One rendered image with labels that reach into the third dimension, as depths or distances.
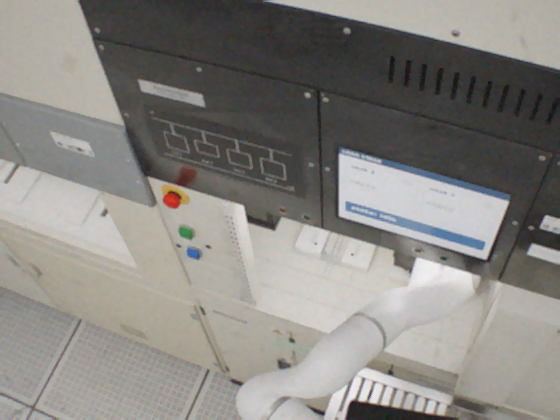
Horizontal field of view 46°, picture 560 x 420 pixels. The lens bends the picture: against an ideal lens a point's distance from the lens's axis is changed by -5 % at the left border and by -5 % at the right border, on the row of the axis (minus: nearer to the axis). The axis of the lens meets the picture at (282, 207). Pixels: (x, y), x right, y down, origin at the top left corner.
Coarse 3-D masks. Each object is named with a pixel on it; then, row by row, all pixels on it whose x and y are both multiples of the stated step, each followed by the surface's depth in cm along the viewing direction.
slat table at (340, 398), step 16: (368, 368) 183; (352, 384) 194; (368, 384) 181; (384, 384) 181; (400, 384) 180; (416, 384) 180; (336, 400) 179; (384, 400) 178; (400, 400) 178; (432, 400) 177; (448, 400) 177; (464, 400) 176; (336, 416) 177; (464, 416) 174; (480, 416) 175; (496, 416) 173; (512, 416) 173
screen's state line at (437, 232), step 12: (348, 204) 122; (360, 204) 121; (372, 216) 122; (384, 216) 121; (396, 216) 119; (408, 228) 121; (420, 228) 120; (432, 228) 118; (456, 240) 118; (468, 240) 117; (480, 240) 116
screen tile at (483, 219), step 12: (432, 192) 109; (444, 192) 108; (456, 192) 107; (456, 204) 110; (468, 204) 108; (420, 216) 117; (432, 216) 115; (444, 216) 114; (456, 216) 112; (480, 216) 110; (492, 216) 108; (456, 228) 115; (468, 228) 114; (480, 228) 113
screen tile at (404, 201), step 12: (348, 168) 113; (360, 168) 112; (372, 168) 110; (372, 180) 113; (384, 180) 112; (396, 180) 111; (348, 192) 119; (360, 192) 118; (372, 192) 116; (396, 192) 113; (408, 192) 112; (384, 204) 118; (396, 204) 116; (408, 204) 115
